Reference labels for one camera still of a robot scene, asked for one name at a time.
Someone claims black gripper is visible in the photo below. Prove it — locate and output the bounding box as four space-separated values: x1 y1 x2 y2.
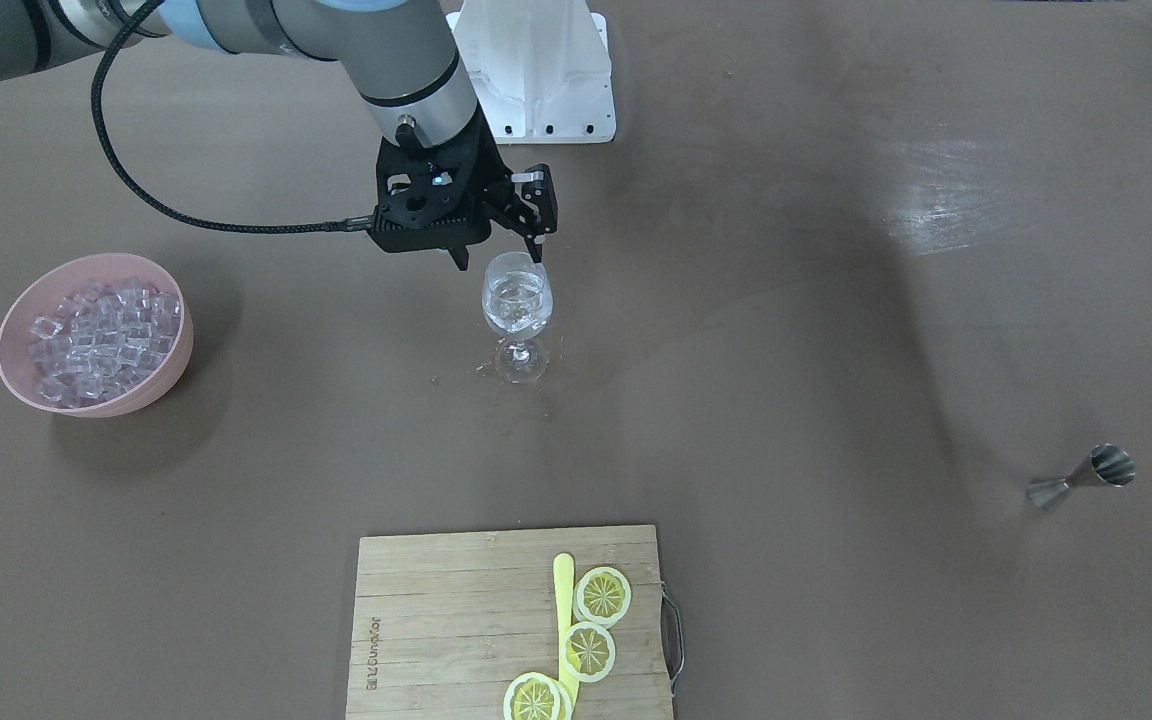
445 105 559 272

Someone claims steel double jigger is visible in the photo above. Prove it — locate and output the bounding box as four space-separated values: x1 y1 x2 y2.
1025 444 1137 511

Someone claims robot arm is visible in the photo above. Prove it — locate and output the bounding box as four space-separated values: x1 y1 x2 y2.
0 1 558 270

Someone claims clear wine glass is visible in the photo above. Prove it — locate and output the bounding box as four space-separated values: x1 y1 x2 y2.
482 251 554 384

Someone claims pink bowl of ice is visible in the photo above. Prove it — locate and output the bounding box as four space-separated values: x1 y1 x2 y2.
0 252 195 418

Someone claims yellow plastic stick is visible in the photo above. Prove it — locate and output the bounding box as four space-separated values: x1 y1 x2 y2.
552 552 579 719

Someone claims bamboo cutting board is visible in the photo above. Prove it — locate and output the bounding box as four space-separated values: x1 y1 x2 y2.
346 524 675 719

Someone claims middle lemon slice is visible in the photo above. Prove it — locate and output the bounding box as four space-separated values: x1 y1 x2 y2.
558 621 617 683

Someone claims far lemon slice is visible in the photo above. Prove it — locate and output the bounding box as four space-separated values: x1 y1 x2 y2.
500 673 573 720

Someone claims black braided camera cable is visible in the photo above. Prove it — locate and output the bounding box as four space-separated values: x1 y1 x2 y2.
90 0 377 236

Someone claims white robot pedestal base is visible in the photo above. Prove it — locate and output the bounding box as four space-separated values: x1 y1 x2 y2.
445 1 617 145

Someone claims lemon slice near handle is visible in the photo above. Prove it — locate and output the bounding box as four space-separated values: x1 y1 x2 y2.
573 566 634 629

